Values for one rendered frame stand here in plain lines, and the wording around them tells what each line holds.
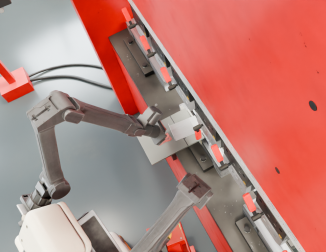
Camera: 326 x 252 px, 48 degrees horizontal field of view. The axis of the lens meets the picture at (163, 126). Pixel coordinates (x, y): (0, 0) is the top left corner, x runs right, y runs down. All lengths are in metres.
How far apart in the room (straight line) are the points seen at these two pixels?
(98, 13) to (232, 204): 1.25
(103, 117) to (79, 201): 1.57
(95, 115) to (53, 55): 2.40
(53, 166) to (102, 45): 1.16
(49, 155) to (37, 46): 2.57
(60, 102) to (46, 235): 0.41
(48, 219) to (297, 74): 0.92
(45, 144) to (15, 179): 1.87
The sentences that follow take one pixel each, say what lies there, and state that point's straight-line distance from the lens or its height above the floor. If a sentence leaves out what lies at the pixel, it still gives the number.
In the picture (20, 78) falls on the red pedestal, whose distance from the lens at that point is 3.42.
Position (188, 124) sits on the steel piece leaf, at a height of 1.00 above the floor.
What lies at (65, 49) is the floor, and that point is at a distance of 3.60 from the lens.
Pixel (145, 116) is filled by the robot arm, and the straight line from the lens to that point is 1.47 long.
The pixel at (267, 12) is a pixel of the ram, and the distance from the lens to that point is 0.62.
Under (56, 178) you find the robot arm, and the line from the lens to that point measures 1.38.
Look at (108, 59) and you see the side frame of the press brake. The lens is 2.41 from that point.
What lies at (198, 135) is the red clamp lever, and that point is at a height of 1.19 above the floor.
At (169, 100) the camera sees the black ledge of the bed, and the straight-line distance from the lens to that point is 1.92.
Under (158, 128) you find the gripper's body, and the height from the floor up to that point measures 1.12.
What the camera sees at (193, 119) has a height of 1.00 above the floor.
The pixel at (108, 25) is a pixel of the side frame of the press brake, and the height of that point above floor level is 0.95.
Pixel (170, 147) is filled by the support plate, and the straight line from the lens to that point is 1.65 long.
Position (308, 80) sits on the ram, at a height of 1.99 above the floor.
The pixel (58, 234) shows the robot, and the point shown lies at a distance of 1.24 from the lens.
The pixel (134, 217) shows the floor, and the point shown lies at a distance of 2.63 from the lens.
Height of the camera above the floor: 2.47
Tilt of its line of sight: 60 degrees down
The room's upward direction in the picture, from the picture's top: 18 degrees counter-clockwise
